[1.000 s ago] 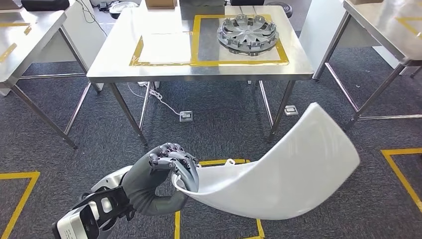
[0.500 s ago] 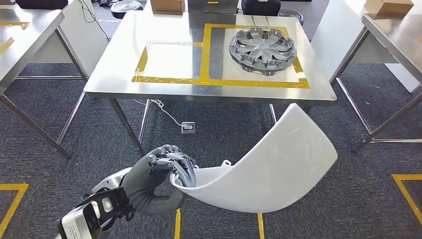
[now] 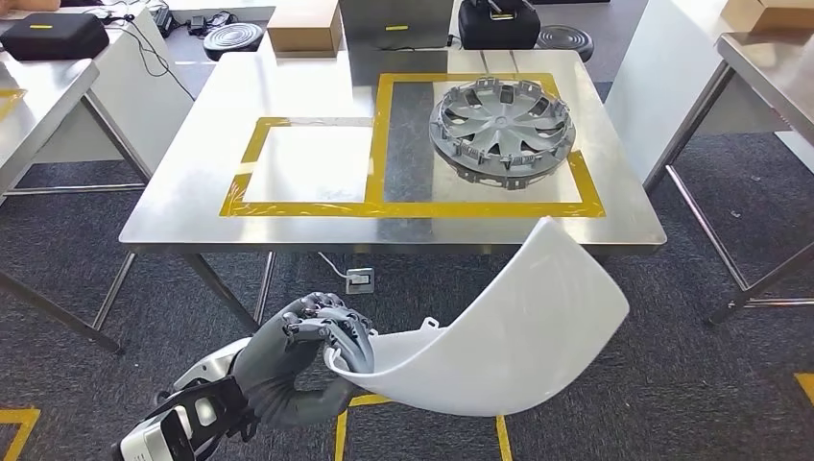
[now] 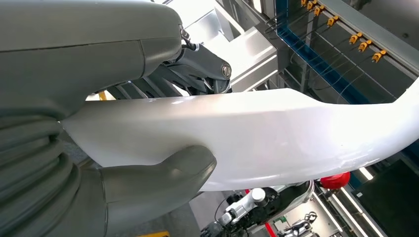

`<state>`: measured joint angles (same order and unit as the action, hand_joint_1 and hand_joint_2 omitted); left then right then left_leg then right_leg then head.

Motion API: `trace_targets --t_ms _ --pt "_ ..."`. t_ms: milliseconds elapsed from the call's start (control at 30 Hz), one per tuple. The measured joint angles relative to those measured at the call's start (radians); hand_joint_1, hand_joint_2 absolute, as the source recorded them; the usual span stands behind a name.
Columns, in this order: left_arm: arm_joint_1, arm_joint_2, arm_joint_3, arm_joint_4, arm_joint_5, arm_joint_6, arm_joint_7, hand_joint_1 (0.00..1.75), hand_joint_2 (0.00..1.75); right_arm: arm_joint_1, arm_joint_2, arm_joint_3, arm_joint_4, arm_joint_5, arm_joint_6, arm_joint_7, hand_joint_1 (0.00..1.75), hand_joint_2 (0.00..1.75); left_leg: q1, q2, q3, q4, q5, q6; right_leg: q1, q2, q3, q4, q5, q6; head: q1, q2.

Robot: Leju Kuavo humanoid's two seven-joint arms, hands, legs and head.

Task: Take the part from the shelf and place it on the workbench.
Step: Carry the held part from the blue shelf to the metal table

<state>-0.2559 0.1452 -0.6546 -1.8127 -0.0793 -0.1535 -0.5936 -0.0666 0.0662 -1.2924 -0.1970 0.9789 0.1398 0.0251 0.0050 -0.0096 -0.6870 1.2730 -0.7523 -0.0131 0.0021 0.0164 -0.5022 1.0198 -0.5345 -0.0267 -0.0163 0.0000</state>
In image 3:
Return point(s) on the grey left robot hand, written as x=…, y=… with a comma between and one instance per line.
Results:
x=273, y=363

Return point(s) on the white curved plastic panel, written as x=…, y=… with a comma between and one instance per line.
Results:
x=509, y=337

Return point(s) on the steel workbench table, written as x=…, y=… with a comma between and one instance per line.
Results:
x=191, y=159

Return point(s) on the grey floor socket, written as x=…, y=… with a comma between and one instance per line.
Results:
x=360, y=280

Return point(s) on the yellow bench tape outline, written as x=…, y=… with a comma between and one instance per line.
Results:
x=413, y=209

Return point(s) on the white panel table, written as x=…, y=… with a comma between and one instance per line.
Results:
x=668, y=76
x=159, y=108

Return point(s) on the black round stool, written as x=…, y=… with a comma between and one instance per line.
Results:
x=566, y=41
x=232, y=37

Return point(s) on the grey wheel hubcap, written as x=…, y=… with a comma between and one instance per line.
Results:
x=502, y=127

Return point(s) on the brown cardboard box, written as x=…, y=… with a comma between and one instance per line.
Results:
x=776, y=14
x=305, y=28

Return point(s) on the black power adapter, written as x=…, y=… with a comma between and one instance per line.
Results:
x=164, y=19
x=197, y=25

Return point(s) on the grey laptop yellow label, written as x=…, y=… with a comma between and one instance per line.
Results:
x=394, y=25

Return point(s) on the black hard case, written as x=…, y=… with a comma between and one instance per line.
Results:
x=54, y=38

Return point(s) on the black carry bag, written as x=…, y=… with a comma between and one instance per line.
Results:
x=499, y=32

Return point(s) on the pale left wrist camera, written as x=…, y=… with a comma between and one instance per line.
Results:
x=149, y=442

